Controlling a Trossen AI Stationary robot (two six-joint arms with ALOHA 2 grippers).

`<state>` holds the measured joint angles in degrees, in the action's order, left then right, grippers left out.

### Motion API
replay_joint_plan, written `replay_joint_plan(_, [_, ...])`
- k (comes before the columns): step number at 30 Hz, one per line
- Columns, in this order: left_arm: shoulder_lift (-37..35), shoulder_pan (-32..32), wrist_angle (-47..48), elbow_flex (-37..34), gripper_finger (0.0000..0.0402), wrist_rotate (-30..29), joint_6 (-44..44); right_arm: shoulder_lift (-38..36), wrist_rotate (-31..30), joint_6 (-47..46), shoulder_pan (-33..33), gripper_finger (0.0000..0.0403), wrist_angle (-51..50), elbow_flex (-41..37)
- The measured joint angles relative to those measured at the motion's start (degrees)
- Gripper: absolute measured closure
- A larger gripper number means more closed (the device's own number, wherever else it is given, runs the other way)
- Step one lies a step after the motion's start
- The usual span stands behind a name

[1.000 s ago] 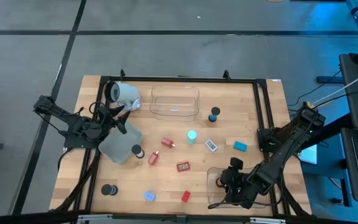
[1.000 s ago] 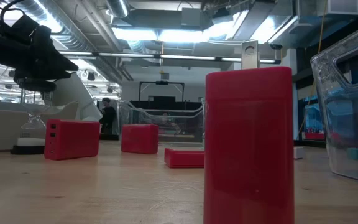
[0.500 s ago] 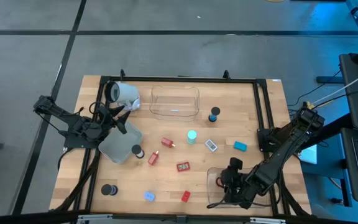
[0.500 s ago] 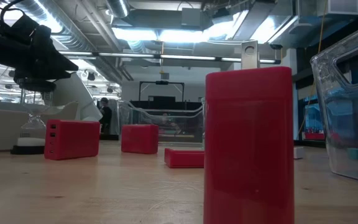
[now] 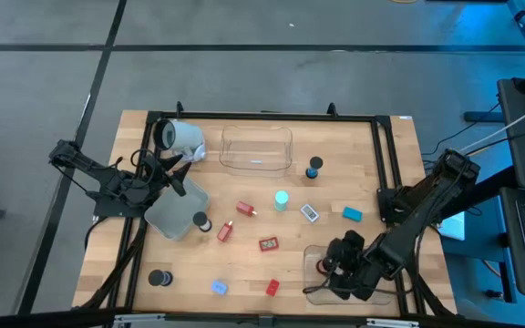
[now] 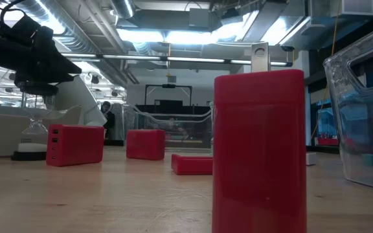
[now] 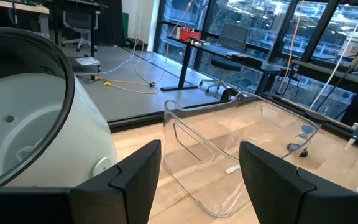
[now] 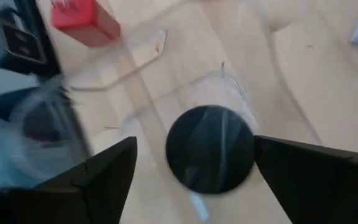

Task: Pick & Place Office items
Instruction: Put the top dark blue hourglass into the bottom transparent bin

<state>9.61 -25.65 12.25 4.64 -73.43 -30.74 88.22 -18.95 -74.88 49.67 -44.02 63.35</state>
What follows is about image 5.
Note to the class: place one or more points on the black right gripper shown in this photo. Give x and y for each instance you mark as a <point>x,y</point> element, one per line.
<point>351,269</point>

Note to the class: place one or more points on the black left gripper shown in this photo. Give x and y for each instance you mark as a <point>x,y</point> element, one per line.
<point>148,184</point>

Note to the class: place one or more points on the teal rectangular box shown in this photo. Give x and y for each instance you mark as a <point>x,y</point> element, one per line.
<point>352,214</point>

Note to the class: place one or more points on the white digital thermometer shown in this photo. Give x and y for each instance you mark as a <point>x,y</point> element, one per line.
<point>309,212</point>

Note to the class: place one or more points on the small red plug charger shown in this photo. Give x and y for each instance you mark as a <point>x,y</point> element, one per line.
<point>272,287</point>

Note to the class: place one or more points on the red digital clock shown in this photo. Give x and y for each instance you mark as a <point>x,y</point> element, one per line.
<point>268,243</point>

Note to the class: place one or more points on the clear plastic bin wavy rim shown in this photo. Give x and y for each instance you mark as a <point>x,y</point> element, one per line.
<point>244,150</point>

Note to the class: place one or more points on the red bottle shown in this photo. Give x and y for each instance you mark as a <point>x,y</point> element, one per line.
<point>245,208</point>

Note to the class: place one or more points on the teal cylinder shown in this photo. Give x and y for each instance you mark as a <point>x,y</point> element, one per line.
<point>281,200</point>

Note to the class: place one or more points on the blue spool with black cap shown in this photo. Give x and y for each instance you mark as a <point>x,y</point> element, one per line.
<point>316,162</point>

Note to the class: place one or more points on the dark spool with black cap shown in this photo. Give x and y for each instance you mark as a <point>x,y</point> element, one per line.
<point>157,278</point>

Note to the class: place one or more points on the light blue box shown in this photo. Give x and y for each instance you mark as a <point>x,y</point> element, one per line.
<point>219,287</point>

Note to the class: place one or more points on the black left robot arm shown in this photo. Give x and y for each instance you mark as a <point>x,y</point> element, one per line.
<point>107,180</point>

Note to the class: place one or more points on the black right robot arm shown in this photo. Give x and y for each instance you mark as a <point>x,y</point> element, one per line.
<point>422,205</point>

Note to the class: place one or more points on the clear plastic bin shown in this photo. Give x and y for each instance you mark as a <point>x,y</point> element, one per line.
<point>312,296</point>

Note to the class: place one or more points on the grey plastic bin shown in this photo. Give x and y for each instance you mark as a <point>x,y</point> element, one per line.
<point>176,216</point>

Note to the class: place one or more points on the white paper sheet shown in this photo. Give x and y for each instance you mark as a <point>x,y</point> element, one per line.
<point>454,228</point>

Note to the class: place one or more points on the black diagonal strut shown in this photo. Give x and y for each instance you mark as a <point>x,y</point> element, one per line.
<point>486,191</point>

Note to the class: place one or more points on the black rig bar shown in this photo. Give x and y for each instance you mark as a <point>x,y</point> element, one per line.
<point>62,319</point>

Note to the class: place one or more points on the black desk foot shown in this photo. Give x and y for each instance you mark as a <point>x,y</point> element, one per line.
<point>483,117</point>

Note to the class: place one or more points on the white cylindrical security camera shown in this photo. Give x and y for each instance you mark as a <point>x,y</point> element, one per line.
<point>180,136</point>

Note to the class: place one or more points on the black table frame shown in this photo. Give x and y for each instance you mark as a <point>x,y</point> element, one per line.
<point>267,116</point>

